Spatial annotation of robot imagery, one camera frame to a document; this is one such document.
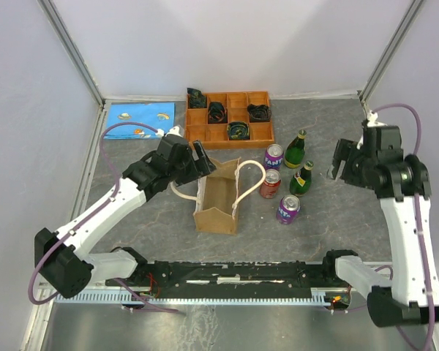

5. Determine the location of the rolled dark tie corner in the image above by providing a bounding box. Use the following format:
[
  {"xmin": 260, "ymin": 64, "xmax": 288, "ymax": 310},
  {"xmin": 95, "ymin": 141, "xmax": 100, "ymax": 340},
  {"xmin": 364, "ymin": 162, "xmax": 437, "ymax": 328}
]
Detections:
[{"xmin": 187, "ymin": 88, "xmax": 207, "ymax": 109}]

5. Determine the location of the purple fanta can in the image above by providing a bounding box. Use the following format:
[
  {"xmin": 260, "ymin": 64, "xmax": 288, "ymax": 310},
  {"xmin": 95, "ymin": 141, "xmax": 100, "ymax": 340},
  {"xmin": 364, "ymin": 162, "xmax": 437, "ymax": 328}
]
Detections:
[
  {"xmin": 263, "ymin": 144, "xmax": 284, "ymax": 170},
  {"xmin": 276, "ymin": 195, "xmax": 301, "ymax": 224}
]

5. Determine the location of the orange wooden divided tray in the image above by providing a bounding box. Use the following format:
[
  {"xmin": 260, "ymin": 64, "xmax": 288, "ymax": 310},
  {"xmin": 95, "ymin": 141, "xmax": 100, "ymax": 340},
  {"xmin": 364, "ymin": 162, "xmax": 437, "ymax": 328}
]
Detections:
[{"xmin": 184, "ymin": 91, "xmax": 275, "ymax": 150}]

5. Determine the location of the blue patterned cloth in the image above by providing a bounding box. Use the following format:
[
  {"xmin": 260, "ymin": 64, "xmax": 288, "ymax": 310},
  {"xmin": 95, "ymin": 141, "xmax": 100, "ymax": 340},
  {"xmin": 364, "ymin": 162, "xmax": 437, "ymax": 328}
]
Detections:
[{"xmin": 105, "ymin": 102, "xmax": 176, "ymax": 140}]

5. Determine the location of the green bottle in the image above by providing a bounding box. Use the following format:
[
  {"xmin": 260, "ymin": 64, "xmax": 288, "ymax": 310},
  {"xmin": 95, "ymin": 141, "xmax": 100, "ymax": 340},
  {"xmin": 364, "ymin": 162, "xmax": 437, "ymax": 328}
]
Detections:
[
  {"xmin": 284, "ymin": 129, "xmax": 307, "ymax": 168},
  {"xmin": 289, "ymin": 161, "xmax": 314, "ymax": 196}
]

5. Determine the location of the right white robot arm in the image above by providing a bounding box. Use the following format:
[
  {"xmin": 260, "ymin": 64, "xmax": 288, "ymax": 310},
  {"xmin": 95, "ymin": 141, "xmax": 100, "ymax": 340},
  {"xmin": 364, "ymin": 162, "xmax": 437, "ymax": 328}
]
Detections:
[{"xmin": 321, "ymin": 124, "xmax": 439, "ymax": 328}]

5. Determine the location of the rolled dark tie middle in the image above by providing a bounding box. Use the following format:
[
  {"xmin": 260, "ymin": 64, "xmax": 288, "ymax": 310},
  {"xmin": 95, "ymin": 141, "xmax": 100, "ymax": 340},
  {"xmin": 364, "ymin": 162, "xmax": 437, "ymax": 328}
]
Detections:
[{"xmin": 208, "ymin": 102, "xmax": 228, "ymax": 124}]

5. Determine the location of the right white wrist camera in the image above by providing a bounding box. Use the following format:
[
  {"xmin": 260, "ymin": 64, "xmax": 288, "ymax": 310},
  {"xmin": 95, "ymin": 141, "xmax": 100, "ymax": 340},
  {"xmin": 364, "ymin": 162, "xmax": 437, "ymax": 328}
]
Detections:
[{"xmin": 362, "ymin": 110, "xmax": 385, "ymax": 128}]

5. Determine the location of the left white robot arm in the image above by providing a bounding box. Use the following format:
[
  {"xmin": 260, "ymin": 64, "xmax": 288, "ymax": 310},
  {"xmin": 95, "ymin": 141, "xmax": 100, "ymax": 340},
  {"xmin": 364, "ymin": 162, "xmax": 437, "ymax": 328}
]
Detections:
[{"xmin": 34, "ymin": 134, "xmax": 216, "ymax": 298}]

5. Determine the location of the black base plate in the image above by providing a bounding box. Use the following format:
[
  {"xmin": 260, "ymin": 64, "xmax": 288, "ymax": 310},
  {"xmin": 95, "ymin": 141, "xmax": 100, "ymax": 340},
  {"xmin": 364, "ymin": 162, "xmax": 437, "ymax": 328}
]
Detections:
[{"xmin": 105, "ymin": 260, "xmax": 352, "ymax": 298}]

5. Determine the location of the rolled dark tie front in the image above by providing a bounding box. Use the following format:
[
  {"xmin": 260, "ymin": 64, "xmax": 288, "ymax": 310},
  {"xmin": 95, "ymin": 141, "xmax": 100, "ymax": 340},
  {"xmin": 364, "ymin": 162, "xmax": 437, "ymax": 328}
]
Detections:
[{"xmin": 227, "ymin": 121, "xmax": 250, "ymax": 140}]

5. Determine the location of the rolled dark tie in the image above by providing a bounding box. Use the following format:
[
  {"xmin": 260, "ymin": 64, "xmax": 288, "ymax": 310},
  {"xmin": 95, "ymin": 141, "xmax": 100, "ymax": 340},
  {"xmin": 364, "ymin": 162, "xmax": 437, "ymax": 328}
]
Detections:
[
  {"xmin": 227, "ymin": 121, "xmax": 250, "ymax": 140},
  {"xmin": 208, "ymin": 102, "xmax": 228, "ymax": 124},
  {"xmin": 247, "ymin": 104, "xmax": 271, "ymax": 122}
]

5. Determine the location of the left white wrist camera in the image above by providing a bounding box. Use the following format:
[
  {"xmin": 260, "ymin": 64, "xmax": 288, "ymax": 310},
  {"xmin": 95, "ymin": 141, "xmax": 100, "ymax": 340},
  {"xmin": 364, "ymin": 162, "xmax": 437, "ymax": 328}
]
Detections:
[{"xmin": 155, "ymin": 125, "xmax": 185, "ymax": 137}]

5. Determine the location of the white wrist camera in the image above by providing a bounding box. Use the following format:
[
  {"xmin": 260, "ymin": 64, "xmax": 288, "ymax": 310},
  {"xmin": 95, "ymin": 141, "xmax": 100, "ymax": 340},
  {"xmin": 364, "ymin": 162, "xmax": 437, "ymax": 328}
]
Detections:
[
  {"xmin": 155, "ymin": 125, "xmax": 185, "ymax": 137},
  {"xmin": 362, "ymin": 110, "xmax": 385, "ymax": 128}
]

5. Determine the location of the blue slotted cable duct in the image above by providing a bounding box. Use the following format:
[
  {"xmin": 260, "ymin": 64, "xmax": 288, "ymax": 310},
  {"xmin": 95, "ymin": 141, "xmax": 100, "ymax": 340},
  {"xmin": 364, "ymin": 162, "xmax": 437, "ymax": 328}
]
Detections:
[{"xmin": 54, "ymin": 287, "xmax": 350, "ymax": 304}]

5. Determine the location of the red soda can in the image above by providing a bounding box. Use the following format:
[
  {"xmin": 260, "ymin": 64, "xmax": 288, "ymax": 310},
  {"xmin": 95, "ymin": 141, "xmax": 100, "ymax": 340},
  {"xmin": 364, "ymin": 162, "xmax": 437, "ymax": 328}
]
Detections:
[{"xmin": 259, "ymin": 168, "xmax": 281, "ymax": 199}]

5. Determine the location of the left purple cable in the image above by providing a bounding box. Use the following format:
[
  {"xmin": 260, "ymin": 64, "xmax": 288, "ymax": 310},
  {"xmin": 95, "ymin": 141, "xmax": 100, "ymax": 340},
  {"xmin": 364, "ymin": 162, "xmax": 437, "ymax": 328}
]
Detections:
[{"xmin": 28, "ymin": 122, "xmax": 180, "ymax": 314}]

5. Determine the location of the rolled dark tie right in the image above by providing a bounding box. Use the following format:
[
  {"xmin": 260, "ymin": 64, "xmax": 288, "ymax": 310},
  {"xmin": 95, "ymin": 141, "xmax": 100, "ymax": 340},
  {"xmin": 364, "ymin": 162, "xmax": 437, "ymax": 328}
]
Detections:
[{"xmin": 247, "ymin": 104, "xmax": 271, "ymax": 122}]

